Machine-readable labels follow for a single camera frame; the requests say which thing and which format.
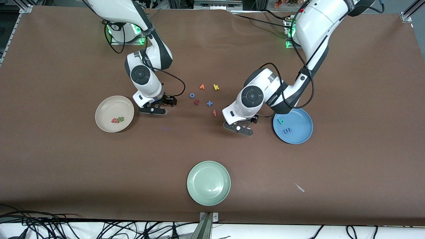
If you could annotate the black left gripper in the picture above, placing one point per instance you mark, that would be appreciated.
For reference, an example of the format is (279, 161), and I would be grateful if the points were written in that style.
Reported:
(255, 119)

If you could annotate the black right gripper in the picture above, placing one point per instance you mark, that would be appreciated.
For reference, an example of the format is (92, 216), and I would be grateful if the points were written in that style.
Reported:
(167, 100)

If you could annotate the blue foam letter m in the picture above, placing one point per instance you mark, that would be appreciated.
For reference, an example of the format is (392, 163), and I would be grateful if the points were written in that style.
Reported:
(288, 131)

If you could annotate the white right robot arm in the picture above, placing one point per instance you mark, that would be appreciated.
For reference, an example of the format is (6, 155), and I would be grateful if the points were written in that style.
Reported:
(146, 85)

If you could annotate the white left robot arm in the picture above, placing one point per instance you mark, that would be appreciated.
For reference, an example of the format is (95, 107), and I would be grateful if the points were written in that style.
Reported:
(315, 23)

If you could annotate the blue plate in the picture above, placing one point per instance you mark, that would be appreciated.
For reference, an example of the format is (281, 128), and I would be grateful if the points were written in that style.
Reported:
(298, 134)

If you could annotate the beige brown plate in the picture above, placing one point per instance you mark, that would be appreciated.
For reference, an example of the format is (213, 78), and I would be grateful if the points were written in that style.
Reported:
(109, 109)

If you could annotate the pale green plate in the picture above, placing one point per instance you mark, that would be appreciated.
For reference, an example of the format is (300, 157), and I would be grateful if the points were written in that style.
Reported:
(208, 183)

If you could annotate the small white tape scrap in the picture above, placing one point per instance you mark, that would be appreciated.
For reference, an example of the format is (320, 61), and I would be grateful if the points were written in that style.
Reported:
(300, 188)

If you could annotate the grey metal box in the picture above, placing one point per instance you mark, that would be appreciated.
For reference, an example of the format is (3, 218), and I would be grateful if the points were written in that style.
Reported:
(215, 4)

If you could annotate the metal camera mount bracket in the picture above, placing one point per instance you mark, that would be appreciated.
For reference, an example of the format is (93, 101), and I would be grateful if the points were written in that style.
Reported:
(204, 229)

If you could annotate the aluminium table rail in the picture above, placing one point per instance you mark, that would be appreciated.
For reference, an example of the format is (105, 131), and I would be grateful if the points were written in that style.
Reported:
(407, 16)
(26, 9)

